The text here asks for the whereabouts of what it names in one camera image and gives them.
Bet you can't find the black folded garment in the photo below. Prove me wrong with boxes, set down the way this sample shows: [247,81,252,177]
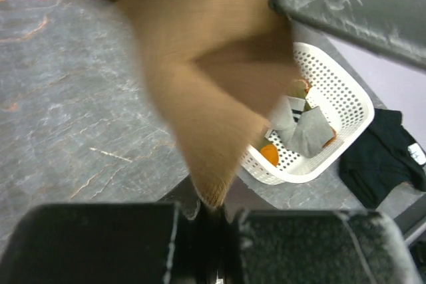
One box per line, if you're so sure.
[338,108,425,210]

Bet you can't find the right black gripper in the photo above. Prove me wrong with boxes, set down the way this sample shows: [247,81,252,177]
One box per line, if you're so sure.
[270,0,425,70]

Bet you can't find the olive striped sock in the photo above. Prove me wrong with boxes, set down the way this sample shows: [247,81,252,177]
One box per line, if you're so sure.
[292,78,312,111]
[260,144,280,167]

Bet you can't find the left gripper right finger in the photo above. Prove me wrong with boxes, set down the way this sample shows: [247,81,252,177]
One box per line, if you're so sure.
[223,210,421,284]

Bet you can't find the grey sock black stripes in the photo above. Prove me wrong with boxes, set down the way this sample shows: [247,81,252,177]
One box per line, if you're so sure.
[270,96,310,142]

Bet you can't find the white perforated plastic basket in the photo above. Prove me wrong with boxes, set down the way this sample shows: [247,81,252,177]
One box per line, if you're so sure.
[242,42,375,185]

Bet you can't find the brown striped sock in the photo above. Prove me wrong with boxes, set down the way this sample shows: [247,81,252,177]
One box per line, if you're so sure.
[109,0,300,209]

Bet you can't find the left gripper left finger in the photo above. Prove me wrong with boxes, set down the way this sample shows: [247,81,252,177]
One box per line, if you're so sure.
[1,204,198,284]

